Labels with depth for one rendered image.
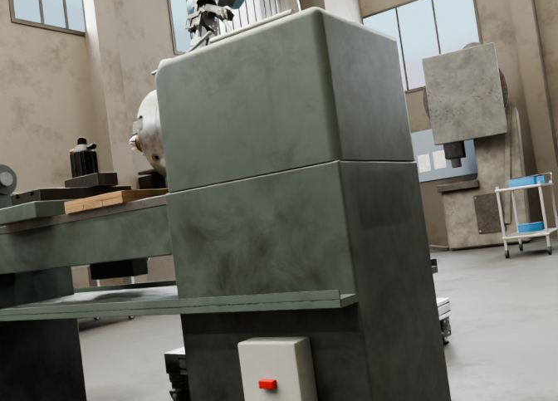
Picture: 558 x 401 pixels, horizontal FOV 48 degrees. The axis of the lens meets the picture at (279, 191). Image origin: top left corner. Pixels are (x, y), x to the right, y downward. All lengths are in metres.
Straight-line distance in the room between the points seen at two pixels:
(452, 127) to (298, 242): 7.99
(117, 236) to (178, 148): 0.44
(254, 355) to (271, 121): 0.60
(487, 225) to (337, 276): 8.25
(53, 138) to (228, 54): 5.71
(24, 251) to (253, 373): 1.21
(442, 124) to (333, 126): 8.02
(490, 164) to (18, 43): 6.48
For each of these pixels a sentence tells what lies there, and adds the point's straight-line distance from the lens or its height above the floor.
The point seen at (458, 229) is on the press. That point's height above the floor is 0.31.
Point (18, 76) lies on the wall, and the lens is 7.33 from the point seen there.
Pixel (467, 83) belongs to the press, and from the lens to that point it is 9.57.
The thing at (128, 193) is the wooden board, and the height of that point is 0.89.
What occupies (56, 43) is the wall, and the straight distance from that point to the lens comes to 7.73.
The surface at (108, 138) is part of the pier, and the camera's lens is 7.56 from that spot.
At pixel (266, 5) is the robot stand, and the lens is 3.02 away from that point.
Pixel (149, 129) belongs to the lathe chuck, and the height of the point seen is 1.08.
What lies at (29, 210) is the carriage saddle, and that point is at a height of 0.90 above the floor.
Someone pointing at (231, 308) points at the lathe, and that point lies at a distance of 1.67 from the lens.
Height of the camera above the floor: 0.73
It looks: 3 degrees up
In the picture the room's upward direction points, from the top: 8 degrees counter-clockwise
